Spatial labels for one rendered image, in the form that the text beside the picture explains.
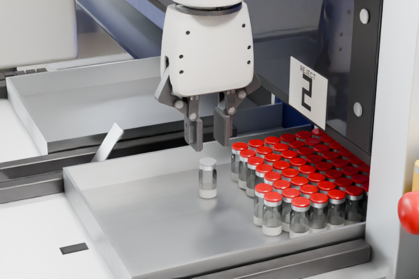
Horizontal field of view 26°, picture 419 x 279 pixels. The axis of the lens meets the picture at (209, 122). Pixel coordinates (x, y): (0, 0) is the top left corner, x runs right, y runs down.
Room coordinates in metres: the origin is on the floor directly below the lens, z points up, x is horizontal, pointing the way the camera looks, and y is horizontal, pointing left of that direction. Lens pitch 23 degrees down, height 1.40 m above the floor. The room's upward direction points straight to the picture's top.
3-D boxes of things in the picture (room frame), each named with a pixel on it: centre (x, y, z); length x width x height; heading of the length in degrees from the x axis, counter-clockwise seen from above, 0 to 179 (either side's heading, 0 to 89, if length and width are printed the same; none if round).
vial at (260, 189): (0.91, -0.06, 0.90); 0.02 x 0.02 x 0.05
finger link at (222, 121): (0.99, -0.03, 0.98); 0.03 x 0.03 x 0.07; 23
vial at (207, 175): (0.98, 0.00, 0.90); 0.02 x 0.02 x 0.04
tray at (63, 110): (1.25, 0.10, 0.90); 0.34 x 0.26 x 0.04; 113
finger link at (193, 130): (0.97, 0.03, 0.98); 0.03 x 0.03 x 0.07; 23
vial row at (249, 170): (0.95, -0.07, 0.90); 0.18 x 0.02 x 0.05; 23
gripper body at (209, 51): (0.98, 0.00, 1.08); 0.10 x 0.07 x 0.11; 113
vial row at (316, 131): (0.99, -0.17, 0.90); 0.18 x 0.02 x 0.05; 23
